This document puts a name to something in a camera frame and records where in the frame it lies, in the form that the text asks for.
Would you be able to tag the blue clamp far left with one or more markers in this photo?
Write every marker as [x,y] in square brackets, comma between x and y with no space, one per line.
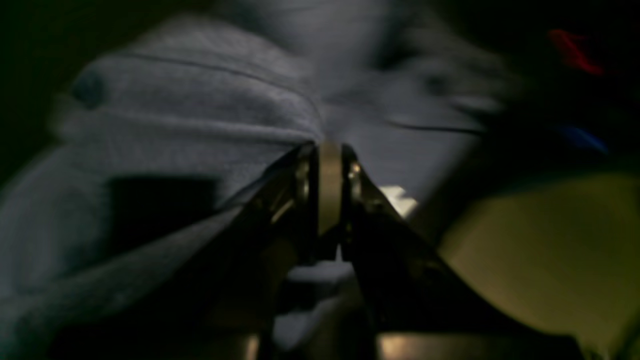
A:
[582,139]

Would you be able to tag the red-black clamp far left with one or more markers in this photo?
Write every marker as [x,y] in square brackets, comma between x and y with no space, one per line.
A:
[577,51]

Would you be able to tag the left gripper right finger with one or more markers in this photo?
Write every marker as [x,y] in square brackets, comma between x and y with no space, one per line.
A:
[419,309]

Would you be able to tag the blue-grey t-shirt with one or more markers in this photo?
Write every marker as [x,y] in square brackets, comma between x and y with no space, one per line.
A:
[161,142]

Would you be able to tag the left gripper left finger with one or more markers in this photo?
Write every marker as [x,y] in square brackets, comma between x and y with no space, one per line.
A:
[221,303]

